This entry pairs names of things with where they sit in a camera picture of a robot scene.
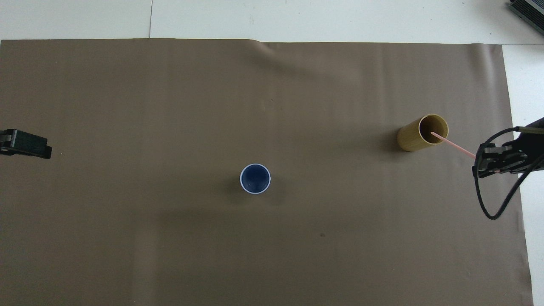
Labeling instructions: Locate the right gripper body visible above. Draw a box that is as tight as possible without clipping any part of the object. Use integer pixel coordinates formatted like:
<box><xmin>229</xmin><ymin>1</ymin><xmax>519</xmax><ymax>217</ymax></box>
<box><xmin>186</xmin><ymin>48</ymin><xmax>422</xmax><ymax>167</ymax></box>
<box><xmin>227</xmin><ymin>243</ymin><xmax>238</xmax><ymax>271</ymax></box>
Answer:
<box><xmin>513</xmin><ymin>117</ymin><xmax>544</xmax><ymax>174</ymax></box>

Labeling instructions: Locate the pink chopstick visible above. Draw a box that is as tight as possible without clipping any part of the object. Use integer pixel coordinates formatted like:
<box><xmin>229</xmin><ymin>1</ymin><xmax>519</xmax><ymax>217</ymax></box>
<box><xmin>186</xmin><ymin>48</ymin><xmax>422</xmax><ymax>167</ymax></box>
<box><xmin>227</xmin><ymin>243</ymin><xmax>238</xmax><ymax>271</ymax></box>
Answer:
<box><xmin>431</xmin><ymin>132</ymin><xmax>477</xmax><ymax>160</ymax></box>

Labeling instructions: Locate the yellow cylindrical cup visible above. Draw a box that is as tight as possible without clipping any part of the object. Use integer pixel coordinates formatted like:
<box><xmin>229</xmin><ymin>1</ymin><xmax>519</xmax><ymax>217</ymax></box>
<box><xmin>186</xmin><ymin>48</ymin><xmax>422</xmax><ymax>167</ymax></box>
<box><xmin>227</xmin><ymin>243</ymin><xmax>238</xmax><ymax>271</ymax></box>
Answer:
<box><xmin>397</xmin><ymin>114</ymin><xmax>449</xmax><ymax>152</ymax></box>

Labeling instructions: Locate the blue cup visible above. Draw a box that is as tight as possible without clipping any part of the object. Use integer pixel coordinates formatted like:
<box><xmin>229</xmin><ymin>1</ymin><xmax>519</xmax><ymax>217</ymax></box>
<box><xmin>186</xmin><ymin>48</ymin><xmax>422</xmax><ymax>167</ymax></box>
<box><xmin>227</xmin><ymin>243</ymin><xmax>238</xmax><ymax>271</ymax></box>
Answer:
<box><xmin>240</xmin><ymin>163</ymin><xmax>271</xmax><ymax>195</ymax></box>

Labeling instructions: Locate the black stand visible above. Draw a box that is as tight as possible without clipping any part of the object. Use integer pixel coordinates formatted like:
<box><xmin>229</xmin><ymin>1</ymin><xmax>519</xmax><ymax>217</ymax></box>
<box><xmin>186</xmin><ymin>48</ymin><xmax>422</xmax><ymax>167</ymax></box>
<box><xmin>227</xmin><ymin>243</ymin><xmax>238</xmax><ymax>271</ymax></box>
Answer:
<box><xmin>509</xmin><ymin>0</ymin><xmax>544</xmax><ymax>33</ymax></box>

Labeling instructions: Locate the black cable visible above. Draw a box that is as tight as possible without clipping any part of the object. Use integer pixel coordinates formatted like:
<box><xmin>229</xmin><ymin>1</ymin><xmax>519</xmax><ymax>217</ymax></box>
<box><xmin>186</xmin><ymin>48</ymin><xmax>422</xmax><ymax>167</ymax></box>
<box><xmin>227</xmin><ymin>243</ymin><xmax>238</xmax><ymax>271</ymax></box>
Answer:
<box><xmin>472</xmin><ymin>127</ymin><xmax>544</xmax><ymax>220</ymax></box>

